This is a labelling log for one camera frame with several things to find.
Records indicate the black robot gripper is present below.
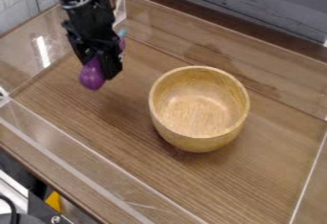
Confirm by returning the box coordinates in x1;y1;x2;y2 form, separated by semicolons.
61;0;123;80

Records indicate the purple toy eggplant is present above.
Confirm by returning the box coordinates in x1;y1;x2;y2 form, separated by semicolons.
79;30;127;90

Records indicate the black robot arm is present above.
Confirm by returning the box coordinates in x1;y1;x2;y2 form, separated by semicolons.
61;0;123;80

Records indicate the light wooden bowl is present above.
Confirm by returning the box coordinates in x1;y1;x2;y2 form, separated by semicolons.
149;66;252;153

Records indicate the yellow object under table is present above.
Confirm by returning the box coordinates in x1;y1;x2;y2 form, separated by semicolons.
46;191;62;213

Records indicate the clear acrylic corner bracket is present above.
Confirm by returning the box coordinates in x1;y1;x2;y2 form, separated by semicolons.
113;0;127;31

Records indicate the clear acrylic tray wall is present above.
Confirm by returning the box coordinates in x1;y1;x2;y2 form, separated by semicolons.
0;96;208;224

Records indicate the black cable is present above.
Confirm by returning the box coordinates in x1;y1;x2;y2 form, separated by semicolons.
0;194;19;224

